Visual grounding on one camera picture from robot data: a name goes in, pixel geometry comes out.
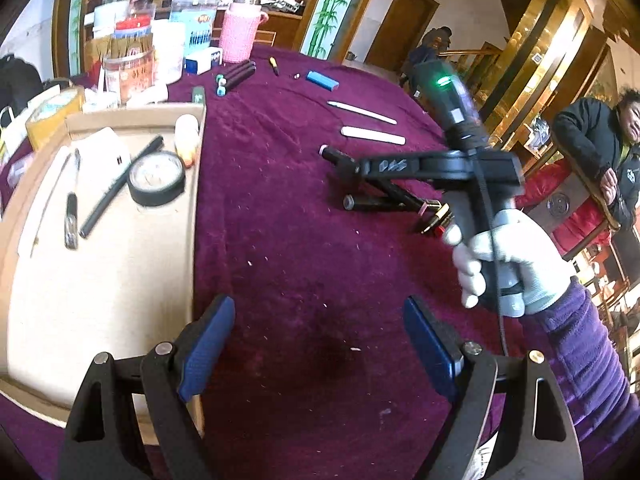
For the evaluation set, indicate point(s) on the wooden chair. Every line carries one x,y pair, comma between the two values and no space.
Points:
557,205

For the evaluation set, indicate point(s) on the gold pillar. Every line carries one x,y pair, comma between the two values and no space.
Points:
540,50

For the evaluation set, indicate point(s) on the white curved sheath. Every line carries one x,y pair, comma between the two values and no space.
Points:
372,135

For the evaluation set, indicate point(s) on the black marker grey cap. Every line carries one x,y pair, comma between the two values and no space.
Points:
370,202

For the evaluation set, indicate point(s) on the black tape roll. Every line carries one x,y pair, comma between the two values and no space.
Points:
156,180

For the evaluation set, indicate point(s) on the white power bank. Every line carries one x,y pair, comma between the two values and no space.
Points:
102,150

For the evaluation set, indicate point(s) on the folding knife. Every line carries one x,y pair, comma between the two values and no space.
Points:
71,215

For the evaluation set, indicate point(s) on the red jacket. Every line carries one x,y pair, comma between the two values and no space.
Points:
575,230

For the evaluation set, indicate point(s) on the wooden stair railing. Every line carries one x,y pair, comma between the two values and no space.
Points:
470,52

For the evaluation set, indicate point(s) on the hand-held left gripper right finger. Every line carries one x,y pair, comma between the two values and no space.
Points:
430,350

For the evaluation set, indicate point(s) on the bamboo painted panel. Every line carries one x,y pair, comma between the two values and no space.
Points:
330,5

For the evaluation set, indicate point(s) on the black marker white caps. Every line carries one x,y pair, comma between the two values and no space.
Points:
335,154

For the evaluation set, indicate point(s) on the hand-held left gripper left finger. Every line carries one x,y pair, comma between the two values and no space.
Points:
207,347

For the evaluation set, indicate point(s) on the blue battery pack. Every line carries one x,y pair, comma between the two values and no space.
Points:
322,81

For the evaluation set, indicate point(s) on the small blue white box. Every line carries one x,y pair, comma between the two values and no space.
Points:
202,60

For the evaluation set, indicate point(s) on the pink knitted bottle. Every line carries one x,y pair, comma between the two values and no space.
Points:
240,30

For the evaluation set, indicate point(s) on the slim black pen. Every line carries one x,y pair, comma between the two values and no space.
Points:
120,185

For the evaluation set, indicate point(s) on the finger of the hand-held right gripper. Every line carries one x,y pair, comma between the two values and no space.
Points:
395,166

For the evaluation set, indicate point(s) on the wooden counter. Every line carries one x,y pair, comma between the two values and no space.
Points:
282,25

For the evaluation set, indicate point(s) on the white bottle orange cap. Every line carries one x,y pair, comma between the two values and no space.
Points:
186,135

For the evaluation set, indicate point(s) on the yellow black pen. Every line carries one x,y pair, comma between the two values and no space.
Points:
440,210

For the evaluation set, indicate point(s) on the white curved knife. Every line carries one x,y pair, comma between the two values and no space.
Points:
360,112

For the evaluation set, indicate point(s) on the white plastic tub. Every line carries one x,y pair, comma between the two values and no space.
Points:
167,55

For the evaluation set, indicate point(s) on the cardboard box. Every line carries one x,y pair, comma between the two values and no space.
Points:
100,285

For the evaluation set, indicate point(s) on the person's right forearm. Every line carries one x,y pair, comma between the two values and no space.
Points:
585,360

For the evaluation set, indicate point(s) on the black marker red caps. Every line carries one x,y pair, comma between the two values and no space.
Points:
439,230

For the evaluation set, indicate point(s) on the dark blue jacket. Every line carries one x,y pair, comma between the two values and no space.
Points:
425,55

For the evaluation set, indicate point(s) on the wooden door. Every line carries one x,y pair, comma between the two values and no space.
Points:
400,25

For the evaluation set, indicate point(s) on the purple velvet tablecloth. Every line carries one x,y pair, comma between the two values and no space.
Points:
300,260

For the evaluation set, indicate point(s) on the person's right hand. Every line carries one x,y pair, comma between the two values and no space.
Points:
540,260

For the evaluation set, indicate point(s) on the blue label canister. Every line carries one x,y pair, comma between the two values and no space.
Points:
197,25

